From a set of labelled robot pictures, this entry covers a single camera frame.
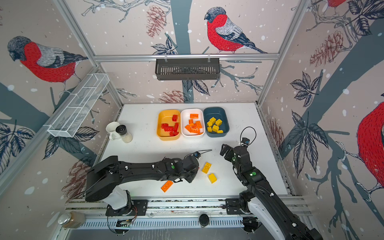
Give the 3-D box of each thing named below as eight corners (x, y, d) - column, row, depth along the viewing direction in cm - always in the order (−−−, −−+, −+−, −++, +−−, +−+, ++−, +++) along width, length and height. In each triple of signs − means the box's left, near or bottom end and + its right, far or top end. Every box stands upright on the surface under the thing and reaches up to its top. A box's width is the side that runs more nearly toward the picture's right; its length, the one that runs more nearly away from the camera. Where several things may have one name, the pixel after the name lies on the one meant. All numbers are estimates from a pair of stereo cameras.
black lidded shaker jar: (121, 143, 100) (113, 133, 91) (124, 134, 104) (117, 124, 95) (130, 143, 100) (124, 133, 91) (133, 134, 104) (127, 124, 95)
